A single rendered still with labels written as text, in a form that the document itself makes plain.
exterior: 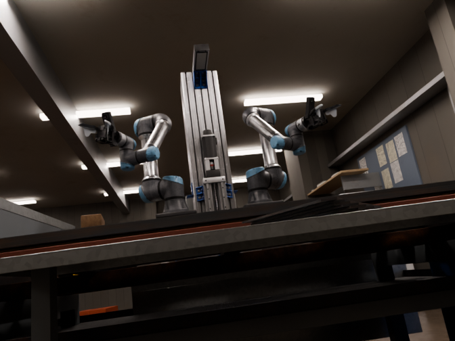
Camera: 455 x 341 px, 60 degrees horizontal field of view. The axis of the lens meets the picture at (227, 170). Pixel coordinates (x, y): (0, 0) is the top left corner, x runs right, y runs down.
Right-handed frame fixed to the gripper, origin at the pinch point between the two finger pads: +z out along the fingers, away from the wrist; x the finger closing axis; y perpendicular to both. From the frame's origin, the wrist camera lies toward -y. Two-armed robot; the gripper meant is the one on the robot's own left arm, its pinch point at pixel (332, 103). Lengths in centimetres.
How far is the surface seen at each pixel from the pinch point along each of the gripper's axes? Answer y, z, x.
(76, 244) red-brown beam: 47, 8, 139
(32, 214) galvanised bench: 24, -62, 138
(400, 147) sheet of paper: -15, -172, -350
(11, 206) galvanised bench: 22, -46, 147
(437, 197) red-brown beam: 59, 62, 51
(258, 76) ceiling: -150, -235, -186
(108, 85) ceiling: -174, -320, -10
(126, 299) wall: 127, -952, -190
